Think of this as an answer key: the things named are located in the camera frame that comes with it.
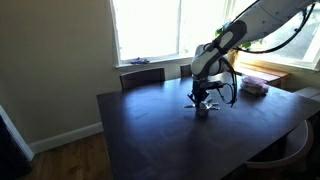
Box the white framed window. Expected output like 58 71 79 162
229 0 320 72
109 0 231 67

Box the grey padded stool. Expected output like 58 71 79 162
294 87 320 103

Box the green potted plant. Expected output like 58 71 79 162
214 21 266 66

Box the largest steel measuring cup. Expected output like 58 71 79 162
194 101 221 118

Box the dark wooden dining chair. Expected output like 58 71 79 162
119 67 166 91
179 63 194 79

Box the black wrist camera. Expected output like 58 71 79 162
207 80 225 90

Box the wooden bench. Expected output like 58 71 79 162
233 62 292 88

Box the blue object on sill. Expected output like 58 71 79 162
129 57 151 65

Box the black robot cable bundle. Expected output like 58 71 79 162
216 0 317 108

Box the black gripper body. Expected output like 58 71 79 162
192 78 211 97

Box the white door frame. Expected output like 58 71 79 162
0 104 35 163

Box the white baseboard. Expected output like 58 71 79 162
28 122 104 155

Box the curved back wooden chair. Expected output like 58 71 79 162
244 119 314 171

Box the one-third steel measuring cup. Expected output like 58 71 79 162
199 103 220 111

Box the clear plastic bag of items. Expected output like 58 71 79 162
239 75 270 96

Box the half steel measuring cup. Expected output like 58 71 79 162
199 98 214 108

